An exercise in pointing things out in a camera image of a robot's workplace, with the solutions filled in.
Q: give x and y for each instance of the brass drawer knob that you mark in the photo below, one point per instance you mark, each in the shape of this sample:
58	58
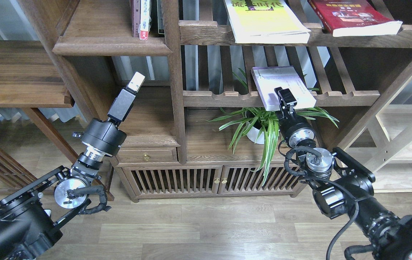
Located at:
146	157

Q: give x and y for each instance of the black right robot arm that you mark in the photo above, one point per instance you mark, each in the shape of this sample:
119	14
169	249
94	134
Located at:
341	185

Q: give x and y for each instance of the green spider plant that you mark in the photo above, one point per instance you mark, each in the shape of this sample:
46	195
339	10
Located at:
267	121

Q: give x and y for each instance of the red cover book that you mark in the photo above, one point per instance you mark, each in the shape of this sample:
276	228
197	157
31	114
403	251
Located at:
353	18

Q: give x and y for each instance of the dark wooden bookshelf cabinet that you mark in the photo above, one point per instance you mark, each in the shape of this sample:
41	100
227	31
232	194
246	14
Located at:
208	70

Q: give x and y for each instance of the yellow green cover book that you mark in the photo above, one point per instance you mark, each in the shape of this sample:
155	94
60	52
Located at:
265	21

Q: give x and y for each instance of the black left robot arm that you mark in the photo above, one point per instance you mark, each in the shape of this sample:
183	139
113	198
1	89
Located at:
26	228

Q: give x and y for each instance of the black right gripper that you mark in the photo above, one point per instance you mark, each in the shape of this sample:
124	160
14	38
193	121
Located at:
295	129

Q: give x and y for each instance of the white plant pot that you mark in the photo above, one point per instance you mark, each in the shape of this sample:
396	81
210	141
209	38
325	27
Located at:
254	136

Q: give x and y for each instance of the dark upright book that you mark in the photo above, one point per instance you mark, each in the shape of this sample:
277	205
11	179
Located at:
160	19

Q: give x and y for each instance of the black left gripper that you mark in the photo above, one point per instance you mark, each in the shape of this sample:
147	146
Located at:
104	137

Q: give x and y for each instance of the white lavender cover book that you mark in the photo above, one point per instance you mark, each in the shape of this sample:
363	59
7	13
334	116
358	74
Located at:
269	78

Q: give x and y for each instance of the red white spine book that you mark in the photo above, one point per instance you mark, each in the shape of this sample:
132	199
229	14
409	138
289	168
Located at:
144	24

